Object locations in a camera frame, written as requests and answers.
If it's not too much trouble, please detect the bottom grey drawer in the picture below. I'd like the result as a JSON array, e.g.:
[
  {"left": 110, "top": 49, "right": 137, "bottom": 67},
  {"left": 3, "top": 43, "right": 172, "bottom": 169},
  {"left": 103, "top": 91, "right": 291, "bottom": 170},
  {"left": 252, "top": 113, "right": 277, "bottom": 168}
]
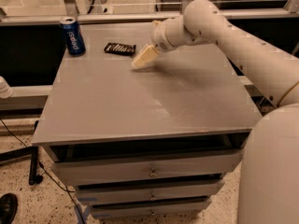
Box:
[{"left": 91, "top": 196, "right": 211, "bottom": 219}]

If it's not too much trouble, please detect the top grey drawer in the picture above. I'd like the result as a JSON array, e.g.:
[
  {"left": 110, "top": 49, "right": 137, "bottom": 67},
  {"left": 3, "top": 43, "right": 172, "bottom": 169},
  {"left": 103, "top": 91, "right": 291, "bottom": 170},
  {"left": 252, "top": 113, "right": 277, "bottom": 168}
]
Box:
[{"left": 51, "top": 149, "right": 243, "bottom": 186}]

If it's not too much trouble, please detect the blue pepsi can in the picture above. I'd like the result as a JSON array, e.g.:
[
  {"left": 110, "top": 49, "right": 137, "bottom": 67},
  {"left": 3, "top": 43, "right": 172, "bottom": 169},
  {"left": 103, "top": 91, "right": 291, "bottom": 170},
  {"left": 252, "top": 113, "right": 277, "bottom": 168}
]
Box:
[{"left": 60, "top": 17, "right": 86, "bottom": 56}]

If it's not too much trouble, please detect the grey drawer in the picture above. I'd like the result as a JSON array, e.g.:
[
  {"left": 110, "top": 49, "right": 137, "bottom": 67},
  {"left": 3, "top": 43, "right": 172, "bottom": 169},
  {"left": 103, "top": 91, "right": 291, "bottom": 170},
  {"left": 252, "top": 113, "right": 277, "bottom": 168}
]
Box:
[
  {"left": 91, "top": 196, "right": 211, "bottom": 219},
  {"left": 51, "top": 149, "right": 243, "bottom": 186},
  {"left": 76, "top": 179, "right": 224, "bottom": 205}
]

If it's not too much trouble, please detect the black rxbar chocolate wrapper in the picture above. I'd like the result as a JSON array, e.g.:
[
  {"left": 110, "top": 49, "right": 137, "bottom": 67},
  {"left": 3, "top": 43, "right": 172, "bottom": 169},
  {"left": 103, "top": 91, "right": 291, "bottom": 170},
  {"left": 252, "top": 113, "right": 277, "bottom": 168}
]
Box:
[{"left": 104, "top": 43, "right": 135, "bottom": 56}]

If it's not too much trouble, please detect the black metal stand leg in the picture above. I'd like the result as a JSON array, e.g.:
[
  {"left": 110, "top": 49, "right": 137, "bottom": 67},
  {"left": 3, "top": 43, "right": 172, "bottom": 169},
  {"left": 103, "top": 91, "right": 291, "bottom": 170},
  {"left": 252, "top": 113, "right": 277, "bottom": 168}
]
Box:
[{"left": 0, "top": 120, "right": 44, "bottom": 186}]

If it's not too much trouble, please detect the black shoe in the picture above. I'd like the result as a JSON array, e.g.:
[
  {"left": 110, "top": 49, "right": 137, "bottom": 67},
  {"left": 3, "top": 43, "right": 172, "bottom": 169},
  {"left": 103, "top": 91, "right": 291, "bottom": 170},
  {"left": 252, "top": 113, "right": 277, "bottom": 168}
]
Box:
[{"left": 0, "top": 193, "right": 18, "bottom": 224}]

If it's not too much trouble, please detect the middle grey drawer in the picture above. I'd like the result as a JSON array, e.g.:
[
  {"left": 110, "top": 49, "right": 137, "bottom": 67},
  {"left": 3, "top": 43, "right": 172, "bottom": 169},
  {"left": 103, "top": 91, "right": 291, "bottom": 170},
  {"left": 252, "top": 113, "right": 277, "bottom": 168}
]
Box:
[{"left": 76, "top": 179, "right": 224, "bottom": 205}]

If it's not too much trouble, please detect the grey metal frame rail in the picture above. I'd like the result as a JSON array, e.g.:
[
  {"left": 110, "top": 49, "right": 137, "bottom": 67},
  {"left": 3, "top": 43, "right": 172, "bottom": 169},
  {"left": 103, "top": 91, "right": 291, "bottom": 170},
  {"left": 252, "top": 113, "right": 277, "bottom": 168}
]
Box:
[{"left": 0, "top": 0, "right": 299, "bottom": 25}]

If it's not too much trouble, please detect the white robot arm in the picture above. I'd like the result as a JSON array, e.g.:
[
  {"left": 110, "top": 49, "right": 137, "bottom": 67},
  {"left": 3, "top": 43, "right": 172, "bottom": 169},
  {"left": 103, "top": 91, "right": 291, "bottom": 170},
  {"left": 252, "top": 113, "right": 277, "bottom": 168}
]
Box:
[{"left": 132, "top": 0, "right": 299, "bottom": 224}]

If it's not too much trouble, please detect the grey drawer cabinet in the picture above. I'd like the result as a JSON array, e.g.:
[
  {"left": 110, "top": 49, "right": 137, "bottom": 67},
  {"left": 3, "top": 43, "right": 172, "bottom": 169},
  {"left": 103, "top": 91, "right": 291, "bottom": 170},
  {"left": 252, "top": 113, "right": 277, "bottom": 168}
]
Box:
[{"left": 31, "top": 20, "right": 263, "bottom": 220}]

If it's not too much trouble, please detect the white bottle at left edge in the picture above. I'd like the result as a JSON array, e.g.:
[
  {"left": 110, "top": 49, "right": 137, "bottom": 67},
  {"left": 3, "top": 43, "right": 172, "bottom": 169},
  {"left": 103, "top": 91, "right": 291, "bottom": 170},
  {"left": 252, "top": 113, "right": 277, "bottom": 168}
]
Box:
[{"left": 0, "top": 77, "right": 13, "bottom": 99}]

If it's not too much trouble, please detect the black floor cable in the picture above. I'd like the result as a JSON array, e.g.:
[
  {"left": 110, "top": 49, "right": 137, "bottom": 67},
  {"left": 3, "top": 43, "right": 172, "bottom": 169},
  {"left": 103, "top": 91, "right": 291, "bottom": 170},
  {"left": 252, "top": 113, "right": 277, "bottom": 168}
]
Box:
[{"left": 0, "top": 118, "right": 87, "bottom": 224}]

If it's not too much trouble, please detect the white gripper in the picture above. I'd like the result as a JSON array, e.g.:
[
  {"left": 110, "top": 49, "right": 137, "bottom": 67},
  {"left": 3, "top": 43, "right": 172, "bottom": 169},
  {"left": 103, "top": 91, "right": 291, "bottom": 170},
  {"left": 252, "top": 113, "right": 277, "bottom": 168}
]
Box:
[{"left": 131, "top": 17, "right": 187, "bottom": 69}]

